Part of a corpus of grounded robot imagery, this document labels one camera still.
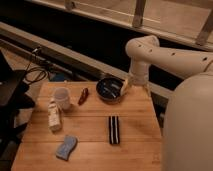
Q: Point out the dark blue bowl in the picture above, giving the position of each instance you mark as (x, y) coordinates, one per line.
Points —
(108, 89)

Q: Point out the white plastic bottle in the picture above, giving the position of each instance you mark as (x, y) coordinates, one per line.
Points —
(54, 120)

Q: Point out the metal window rail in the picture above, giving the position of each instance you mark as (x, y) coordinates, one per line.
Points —
(25, 42)

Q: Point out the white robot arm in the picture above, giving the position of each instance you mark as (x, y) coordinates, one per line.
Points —
(187, 143)

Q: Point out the red brown small object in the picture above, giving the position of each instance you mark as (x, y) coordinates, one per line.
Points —
(83, 97)

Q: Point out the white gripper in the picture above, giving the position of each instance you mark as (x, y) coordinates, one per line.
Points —
(137, 81)

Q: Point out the black chair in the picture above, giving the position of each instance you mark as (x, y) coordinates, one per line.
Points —
(13, 97)

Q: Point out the white ceramic cup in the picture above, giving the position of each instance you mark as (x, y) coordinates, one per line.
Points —
(62, 98)

